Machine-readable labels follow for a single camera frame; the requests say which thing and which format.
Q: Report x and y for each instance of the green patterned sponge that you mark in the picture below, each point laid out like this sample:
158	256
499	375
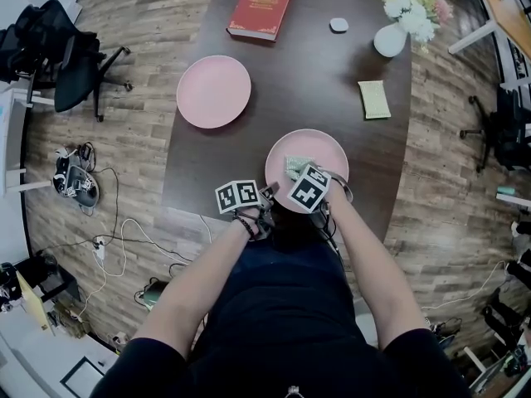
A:
295	162

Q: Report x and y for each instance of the yellow board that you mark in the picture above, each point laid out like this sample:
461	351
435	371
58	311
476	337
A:
35	305

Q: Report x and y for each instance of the small white oval case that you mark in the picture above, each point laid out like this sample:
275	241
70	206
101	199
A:
339	25

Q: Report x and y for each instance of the person's right forearm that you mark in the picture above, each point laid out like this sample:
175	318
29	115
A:
377	280

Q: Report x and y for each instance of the small metal buckle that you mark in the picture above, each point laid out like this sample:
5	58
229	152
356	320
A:
293	392

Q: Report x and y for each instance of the wooden desk white legs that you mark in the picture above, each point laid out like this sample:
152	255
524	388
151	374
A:
510	15

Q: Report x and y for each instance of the person's black clothing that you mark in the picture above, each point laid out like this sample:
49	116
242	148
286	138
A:
286	326

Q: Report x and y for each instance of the red hardcover book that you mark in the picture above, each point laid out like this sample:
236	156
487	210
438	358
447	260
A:
261	6

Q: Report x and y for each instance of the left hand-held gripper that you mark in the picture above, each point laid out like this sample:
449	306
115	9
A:
236	195

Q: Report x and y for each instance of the black office chair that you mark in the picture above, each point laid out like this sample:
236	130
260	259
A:
510	135
74	77

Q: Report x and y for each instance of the pink plate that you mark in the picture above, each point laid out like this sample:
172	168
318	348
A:
323	147
213	92

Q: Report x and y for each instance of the person's left forearm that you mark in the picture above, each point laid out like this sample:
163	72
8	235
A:
191	297

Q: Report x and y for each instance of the white vase with flowers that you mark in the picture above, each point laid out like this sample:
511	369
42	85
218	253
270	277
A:
415	11

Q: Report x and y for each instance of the yellow green sponge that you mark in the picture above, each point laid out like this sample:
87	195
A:
374	100

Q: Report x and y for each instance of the white power strip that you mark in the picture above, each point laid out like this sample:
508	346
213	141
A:
99	252

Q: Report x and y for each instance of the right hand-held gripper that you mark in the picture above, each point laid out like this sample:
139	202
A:
309	189

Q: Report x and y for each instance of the grey domed backpack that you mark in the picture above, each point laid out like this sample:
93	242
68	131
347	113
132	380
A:
85	189

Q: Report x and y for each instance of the white ceramic vase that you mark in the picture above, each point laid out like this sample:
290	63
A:
389	40

